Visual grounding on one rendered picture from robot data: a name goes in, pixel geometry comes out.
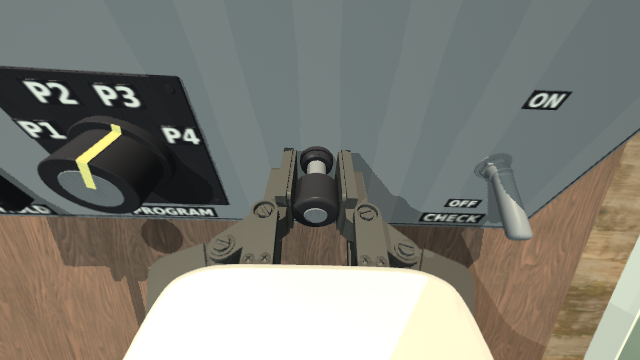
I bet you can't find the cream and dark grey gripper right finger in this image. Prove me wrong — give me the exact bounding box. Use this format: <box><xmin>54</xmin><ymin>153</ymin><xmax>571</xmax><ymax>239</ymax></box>
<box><xmin>334</xmin><ymin>150</ymin><xmax>475</xmax><ymax>319</ymax></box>

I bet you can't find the grey console housing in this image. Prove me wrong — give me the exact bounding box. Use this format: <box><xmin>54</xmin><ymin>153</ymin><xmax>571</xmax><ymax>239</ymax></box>
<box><xmin>0</xmin><ymin>0</ymin><xmax>640</xmax><ymax>240</ymax></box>

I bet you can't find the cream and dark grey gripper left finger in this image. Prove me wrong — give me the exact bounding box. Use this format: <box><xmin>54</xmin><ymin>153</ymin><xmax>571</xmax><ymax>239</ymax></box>
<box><xmin>145</xmin><ymin>148</ymin><xmax>298</xmax><ymax>318</ymax></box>

